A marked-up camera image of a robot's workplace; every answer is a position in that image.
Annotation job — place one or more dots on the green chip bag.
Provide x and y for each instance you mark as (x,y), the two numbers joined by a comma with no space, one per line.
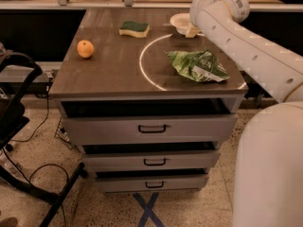
(200,66)

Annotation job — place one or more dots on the bottom grey drawer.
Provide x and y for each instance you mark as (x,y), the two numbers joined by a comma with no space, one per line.
(157,183)

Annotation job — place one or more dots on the grey drawer cabinet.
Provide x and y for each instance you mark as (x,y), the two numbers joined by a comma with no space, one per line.
(133,77)

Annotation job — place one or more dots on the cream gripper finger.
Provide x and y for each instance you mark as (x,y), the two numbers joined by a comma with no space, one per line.
(192,32)

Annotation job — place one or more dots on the grey drawer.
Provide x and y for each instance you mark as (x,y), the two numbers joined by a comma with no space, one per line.
(115,162)
(157,183)
(149,129)

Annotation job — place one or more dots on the green yellow sponge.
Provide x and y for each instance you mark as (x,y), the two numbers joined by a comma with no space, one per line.
(134,29)

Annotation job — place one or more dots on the blue tape cross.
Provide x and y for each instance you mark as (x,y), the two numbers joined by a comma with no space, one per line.
(148,212)

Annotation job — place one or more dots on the top grey drawer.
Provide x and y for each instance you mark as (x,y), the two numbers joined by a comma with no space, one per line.
(149,129)

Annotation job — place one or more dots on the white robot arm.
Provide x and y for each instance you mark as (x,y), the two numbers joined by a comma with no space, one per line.
(268,184)

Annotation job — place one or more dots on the middle grey drawer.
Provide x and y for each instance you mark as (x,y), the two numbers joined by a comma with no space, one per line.
(115,162)

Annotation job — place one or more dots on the white paper bowl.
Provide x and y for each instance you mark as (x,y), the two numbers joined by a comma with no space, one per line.
(181,22)

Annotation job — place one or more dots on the orange fruit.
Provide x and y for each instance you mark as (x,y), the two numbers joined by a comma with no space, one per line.
(85,49)

